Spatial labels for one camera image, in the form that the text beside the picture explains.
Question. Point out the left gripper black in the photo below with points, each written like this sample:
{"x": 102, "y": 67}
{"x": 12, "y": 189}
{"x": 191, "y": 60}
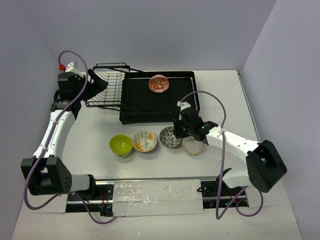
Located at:
{"x": 91, "y": 81}

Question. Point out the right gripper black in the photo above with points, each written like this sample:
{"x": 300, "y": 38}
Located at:
{"x": 177, "y": 126}

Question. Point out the black leaf pattern bowl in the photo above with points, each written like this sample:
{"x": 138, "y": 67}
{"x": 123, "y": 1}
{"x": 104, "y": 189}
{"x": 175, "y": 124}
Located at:
{"x": 168, "y": 138}

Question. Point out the orange floral bowl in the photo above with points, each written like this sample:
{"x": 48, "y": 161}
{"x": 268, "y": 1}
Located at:
{"x": 158, "y": 83}

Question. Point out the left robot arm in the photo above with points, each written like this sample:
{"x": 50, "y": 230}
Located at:
{"x": 45, "y": 172}

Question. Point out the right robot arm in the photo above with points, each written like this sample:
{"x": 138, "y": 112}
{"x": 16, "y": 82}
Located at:
{"x": 264, "y": 165}

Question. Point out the black dish rack tray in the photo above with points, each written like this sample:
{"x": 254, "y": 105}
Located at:
{"x": 139, "y": 104}

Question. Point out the white bowl pink rim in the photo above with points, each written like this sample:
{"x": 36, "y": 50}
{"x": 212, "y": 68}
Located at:
{"x": 192, "y": 146}

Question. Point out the leaf pattern white bowl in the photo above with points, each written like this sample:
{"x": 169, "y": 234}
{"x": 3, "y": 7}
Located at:
{"x": 144, "y": 141}

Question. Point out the green bowl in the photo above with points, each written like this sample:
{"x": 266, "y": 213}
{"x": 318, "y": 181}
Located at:
{"x": 121, "y": 145}

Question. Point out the white taped sheet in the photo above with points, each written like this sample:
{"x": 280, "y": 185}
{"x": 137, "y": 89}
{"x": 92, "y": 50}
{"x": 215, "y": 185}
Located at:
{"x": 157, "y": 198}

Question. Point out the black wire plate rack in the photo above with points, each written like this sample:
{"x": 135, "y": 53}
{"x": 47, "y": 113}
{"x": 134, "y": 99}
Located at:
{"x": 113, "y": 73}

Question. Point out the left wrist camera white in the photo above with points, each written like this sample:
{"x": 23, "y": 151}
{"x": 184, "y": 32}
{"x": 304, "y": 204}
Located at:
{"x": 70, "y": 67}

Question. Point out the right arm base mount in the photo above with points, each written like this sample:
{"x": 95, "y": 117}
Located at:
{"x": 209, "y": 191}

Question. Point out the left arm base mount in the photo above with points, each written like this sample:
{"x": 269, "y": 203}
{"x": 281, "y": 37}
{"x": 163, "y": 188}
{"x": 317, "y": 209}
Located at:
{"x": 100, "y": 202}

